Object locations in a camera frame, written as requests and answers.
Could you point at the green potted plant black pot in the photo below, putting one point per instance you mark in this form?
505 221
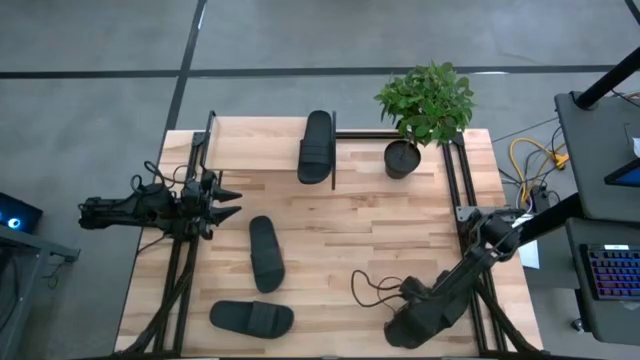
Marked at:
425 105

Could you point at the backlit computer keyboard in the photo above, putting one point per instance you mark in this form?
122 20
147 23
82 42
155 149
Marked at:
615 272

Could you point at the black power strip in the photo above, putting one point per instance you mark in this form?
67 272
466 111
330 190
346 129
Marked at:
539 200

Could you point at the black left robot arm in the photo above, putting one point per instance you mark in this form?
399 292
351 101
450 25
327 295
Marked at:
125 207

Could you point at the black castor wheel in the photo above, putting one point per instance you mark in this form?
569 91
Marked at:
577 325

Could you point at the wooden shelf with black frame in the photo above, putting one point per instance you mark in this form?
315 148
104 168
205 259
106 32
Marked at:
250 145

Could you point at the black desk beam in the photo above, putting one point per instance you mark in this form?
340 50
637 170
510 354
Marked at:
555 215

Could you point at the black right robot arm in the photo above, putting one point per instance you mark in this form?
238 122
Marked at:
470 265

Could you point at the laptop with blue screen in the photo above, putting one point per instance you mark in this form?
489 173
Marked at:
627 176

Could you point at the black device with blue light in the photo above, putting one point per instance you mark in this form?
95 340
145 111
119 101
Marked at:
20 212

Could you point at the grey metal cart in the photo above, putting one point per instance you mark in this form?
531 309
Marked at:
30 245

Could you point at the grey desk top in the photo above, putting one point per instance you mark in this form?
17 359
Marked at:
595 150

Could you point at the white paper sheet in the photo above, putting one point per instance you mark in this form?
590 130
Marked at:
530 255

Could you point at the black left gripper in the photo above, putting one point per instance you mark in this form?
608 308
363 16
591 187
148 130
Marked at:
197 210

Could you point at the grey keyboard desk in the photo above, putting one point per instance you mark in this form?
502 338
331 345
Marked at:
580 310

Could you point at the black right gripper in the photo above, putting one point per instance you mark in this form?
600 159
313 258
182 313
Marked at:
412 325

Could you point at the dark rubber slide sandal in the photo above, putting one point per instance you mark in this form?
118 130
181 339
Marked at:
250 319
315 150
266 255

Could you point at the black aluminium rig frame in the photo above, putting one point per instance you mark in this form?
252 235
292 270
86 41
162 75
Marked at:
360 135

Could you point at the black slanted pole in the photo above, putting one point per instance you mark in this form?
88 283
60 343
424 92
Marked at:
607 77

